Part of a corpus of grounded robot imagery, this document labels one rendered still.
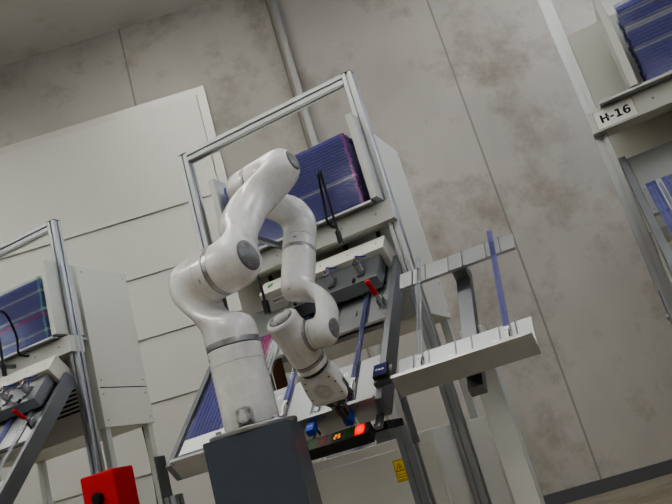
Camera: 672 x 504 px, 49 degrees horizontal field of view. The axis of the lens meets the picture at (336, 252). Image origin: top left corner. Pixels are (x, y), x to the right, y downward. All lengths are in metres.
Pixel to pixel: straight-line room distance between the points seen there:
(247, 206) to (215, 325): 0.34
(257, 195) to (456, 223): 3.58
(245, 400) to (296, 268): 0.44
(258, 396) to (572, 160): 4.27
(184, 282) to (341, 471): 0.92
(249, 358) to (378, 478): 0.83
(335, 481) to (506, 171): 3.53
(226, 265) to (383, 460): 0.93
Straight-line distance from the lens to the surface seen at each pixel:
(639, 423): 5.28
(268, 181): 1.87
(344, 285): 2.39
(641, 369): 5.32
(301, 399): 2.13
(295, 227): 1.96
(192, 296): 1.67
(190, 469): 2.25
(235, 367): 1.58
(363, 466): 2.31
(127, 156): 5.87
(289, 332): 1.76
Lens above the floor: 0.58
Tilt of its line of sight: 16 degrees up
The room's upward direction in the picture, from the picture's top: 16 degrees counter-clockwise
